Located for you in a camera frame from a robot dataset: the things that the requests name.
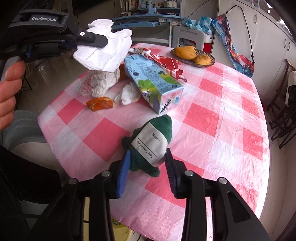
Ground wooden folding stool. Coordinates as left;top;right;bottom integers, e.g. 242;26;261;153
266;59;295;111

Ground dark wicker fruit basket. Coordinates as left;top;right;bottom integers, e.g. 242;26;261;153
171;46;215;68

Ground blue study desk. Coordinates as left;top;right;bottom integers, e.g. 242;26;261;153
112;1;184;47

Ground pink checkered tablecloth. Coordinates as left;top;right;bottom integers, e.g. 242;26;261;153
37;43;271;241

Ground right yellow mango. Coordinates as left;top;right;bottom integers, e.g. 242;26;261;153
194;54;212;66

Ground blue milk carton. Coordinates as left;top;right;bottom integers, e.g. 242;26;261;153
124;54;184;114

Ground orange peel piece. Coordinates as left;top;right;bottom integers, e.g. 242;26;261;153
86;97;114;111

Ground light blue crumpled cloth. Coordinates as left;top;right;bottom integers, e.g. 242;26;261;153
182;16;215;35

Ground red snack wrapper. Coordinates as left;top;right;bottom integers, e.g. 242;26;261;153
128;47;187;83

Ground yellow mango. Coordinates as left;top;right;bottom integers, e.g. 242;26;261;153
194;54;212;66
174;46;197;60

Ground white plastic bag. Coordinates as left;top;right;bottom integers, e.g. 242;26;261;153
79;68;120;98

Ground yellow trash bin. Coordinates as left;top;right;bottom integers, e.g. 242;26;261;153
111;218;133;241

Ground black folded chair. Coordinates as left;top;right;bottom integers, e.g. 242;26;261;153
269;85;295;149

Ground person's left hand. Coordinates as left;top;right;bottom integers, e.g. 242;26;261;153
0;61;26;130

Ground colourful hanging bag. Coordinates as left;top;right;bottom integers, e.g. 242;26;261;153
211;14;255;78

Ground white plastic stool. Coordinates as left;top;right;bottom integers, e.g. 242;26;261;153
171;26;206;50

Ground row of books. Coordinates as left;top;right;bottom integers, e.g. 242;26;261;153
120;0;147;11

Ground left yellow mango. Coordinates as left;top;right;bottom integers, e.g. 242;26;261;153
174;46;197;60

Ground white paper sheet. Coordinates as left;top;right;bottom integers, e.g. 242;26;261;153
73;19;132;73

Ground green plush toy with label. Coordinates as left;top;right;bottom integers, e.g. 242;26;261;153
121;114;172;178

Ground white tissue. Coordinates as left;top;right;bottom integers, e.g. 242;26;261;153
114;82;142;105

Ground white wall cabinet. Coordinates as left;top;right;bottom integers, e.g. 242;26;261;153
218;1;295;99

